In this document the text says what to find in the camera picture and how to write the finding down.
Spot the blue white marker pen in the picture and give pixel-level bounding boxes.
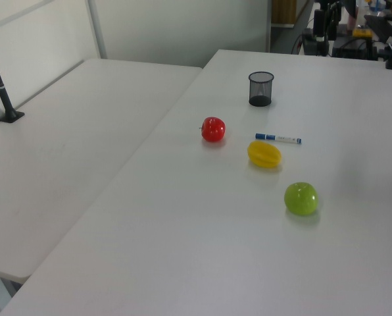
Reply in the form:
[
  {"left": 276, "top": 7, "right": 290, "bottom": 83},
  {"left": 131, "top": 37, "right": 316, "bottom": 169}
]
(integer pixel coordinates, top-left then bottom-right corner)
[{"left": 255, "top": 132, "right": 303, "bottom": 145}]

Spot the black mesh pen cup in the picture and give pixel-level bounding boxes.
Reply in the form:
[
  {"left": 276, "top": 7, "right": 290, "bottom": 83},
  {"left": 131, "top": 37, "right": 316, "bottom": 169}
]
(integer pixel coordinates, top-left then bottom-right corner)
[{"left": 247, "top": 71, "right": 276, "bottom": 107}]

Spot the red plastic apple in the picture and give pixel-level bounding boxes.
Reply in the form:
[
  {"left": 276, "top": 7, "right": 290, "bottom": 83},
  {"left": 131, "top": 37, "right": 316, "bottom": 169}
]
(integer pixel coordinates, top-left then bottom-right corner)
[{"left": 201, "top": 116, "right": 226, "bottom": 143}]

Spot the yellow plastic starfruit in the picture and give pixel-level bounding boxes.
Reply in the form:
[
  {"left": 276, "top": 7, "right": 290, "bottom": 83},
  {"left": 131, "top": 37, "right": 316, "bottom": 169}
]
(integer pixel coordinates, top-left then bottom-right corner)
[{"left": 247, "top": 140, "right": 283, "bottom": 169}]

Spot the green plastic apple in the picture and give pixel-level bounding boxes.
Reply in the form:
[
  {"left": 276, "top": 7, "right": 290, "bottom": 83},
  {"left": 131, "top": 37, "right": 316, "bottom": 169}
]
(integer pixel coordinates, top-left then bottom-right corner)
[{"left": 283, "top": 182, "right": 320, "bottom": 217}]

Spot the white side table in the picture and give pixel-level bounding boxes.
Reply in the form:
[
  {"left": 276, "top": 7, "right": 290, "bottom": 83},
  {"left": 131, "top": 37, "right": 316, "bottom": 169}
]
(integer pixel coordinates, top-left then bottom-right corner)
[{"left": 0, "top": 58, "right": 203, "bottom": 283}]

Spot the wooden cabinet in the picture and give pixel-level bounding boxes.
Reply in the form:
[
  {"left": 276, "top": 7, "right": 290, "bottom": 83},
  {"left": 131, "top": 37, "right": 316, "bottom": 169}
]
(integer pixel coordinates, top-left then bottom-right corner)
[{"left": 270, "top": 0, "right": 315, "bottom": 28}]

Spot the grey partition post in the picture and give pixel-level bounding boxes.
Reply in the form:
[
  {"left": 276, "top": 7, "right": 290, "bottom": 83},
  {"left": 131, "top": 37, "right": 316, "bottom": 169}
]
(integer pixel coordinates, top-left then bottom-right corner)
[{"left": 86, "top": 0, "right": 109, "bottom": 60}]

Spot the black upright equipment post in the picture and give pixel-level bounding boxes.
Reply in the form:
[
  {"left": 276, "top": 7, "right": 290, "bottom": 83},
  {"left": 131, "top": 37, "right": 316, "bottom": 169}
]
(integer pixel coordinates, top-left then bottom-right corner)
[{"left": 312, "top": 9, "right": 327, "bottom": 55}]

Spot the black gooseneck camera stand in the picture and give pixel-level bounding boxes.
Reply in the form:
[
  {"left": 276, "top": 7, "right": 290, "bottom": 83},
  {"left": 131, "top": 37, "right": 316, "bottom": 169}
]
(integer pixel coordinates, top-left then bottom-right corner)
[{"left": 0, "top": 32, "right": 26, "bottom": 124}]

